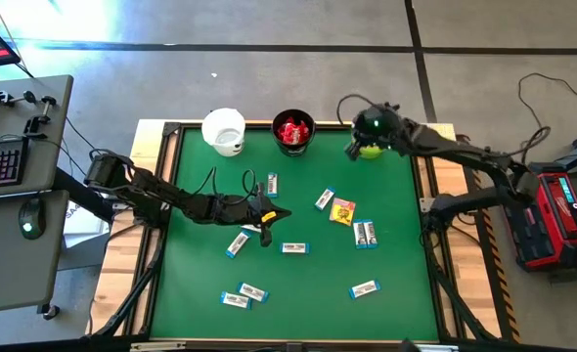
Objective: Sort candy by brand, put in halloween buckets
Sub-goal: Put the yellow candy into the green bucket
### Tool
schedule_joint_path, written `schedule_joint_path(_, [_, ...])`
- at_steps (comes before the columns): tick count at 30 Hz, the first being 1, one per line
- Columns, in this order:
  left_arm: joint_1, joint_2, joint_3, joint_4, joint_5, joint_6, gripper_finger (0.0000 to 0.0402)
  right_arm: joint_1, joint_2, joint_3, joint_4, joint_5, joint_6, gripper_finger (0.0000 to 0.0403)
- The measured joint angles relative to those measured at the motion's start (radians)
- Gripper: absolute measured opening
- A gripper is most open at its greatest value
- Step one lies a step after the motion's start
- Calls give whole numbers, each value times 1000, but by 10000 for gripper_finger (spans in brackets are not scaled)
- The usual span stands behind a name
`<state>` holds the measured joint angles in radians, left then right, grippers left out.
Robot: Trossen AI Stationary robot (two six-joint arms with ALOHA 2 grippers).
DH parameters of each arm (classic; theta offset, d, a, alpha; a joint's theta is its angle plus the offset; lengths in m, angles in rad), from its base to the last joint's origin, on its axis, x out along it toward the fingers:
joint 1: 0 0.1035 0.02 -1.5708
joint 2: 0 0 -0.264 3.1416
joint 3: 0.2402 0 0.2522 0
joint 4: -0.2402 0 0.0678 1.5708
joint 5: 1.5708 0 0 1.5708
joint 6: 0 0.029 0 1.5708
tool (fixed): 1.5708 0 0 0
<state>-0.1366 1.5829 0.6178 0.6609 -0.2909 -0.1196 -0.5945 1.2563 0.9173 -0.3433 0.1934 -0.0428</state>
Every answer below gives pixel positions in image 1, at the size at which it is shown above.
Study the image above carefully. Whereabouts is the white box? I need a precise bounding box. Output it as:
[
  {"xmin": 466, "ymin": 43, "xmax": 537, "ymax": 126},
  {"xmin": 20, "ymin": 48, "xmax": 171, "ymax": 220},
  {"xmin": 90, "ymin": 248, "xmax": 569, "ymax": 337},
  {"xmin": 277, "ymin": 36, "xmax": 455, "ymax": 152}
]
[{"xmin": 63, "ymin": 183, "xmax": 111, "ymax": 236}]

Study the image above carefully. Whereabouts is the black halloween bucket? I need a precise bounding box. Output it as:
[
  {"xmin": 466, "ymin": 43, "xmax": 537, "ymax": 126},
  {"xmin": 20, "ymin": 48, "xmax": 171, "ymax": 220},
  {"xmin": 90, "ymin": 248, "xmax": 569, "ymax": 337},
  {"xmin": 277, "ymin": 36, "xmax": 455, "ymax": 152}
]
[{"xmin": 271, "ymin": 108, "xmax": 317, "ymax": 157}]

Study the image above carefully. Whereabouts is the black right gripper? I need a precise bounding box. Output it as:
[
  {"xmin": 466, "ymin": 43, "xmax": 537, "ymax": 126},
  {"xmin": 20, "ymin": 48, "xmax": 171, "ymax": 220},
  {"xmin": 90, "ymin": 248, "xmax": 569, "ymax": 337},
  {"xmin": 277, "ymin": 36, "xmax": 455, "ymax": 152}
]
[{"xmin": 346, "ymin": 100, "xmax": 407, "ymax": 160}]

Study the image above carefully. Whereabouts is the black floor cable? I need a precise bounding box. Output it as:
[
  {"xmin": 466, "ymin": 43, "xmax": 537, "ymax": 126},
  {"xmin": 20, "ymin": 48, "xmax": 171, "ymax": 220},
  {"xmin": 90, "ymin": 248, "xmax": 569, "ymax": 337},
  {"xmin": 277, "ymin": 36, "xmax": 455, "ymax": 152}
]
[{"xmin": 516, "ymin": 72, "xmax": 577, "ymax": 158}]

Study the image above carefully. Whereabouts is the white jack-o-lantern bucket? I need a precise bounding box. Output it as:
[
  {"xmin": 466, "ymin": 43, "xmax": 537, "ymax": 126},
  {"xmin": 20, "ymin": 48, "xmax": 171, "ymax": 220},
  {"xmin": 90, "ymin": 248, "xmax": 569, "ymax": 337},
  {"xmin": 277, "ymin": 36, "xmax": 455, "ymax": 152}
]
[{"xmin": 200, "ymin": 107, "xmax": 246, "ymax": 157}]

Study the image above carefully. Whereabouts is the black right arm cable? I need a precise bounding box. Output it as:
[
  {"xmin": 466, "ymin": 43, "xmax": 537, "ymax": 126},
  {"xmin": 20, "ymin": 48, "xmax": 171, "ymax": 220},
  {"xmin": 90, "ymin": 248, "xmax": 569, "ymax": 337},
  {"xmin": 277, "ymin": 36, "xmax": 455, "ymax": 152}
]
[{"xmin": 335, "ymin": 93, "xmax": 385, "ymax": 128}]

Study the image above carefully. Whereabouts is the yellow Sour Patch candy packet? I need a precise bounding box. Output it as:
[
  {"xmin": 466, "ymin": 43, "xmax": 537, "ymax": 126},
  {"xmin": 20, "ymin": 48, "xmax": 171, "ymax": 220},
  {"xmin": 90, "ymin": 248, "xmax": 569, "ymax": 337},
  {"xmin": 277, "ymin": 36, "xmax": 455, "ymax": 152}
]
[{"xmin": 329, "ymin": 197, "xmax": 357, "ymax": 227}]

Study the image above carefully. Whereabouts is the green table mat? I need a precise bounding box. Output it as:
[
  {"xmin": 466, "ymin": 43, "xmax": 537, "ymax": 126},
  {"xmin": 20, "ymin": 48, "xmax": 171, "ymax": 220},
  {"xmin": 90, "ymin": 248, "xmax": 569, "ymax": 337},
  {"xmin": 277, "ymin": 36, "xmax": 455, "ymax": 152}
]
[{"xmin": 150, "ymin": 127, "xmax": 440, "ymax": 342}]

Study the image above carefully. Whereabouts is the red Skittles candy packet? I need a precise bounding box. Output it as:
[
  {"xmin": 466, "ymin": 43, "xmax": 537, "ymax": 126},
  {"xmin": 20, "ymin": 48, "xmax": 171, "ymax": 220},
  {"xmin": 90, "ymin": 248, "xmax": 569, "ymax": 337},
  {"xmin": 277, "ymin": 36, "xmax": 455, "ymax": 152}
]
[
  {"xmin": 275, "ymin": 121, "xmax": 293, "ymax": 144},
  {"xmin": 291, "ymin": 116, "xmax": 313, "ymax": 138},
  {"xmin": 284, "ymin": 127, "xmax": 307, "ymax": 147}
]

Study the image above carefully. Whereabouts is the grey desk top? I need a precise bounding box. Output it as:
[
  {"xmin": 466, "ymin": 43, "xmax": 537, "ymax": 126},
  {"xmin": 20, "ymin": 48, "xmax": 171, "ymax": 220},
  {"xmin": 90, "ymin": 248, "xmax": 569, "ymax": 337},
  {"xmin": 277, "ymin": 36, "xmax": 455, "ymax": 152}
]
[
  {"xmin": 0, "ymin": 189, "xmax": 69, "ymax": 315},
  {"xmin": 0, "ymin": 73, "xmax": 74, "ymax": 199}
]

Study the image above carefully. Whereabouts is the black desk leg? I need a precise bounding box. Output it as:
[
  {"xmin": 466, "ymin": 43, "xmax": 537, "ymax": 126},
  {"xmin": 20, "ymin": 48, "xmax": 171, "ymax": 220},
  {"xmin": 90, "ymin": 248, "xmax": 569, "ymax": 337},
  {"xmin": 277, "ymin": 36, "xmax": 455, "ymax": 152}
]
[{"xmin": 53, "ymin": 165, "xmax": 116, "ymax": 224}]

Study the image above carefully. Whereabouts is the red black power unit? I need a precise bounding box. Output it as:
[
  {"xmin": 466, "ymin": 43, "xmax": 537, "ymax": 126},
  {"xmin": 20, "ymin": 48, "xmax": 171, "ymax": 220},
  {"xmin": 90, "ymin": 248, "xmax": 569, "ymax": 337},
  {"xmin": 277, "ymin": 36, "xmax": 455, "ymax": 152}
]
[{"xmin": 496, "ymin": 160, "xmax": 577, "ymax": 273}]

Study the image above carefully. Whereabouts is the black computer mouse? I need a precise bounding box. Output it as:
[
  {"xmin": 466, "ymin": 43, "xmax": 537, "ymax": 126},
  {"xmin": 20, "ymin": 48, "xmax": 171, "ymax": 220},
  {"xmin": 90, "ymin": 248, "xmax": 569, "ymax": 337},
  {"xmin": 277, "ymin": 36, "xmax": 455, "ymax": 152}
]
[{"xmin": 18, "ymin": 198, "xmax": 47, "ymax": 241}]

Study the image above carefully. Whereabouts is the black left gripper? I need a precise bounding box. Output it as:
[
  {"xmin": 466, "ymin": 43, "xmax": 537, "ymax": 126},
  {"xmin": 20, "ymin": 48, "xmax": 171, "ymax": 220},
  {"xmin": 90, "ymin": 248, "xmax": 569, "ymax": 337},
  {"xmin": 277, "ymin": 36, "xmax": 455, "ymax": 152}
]
[{"xmin": 218, "ymin": 182, "xmax": 292, "ymax": 247}]

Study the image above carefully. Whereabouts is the yellow black hazard strip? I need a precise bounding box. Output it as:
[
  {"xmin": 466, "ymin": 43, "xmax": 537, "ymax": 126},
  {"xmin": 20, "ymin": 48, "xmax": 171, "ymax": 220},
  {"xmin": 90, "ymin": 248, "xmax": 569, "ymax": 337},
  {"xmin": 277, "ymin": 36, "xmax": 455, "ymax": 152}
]
[{"xmin": 457, "ymin": 134, "xmax": 522, "ymax": 343}]

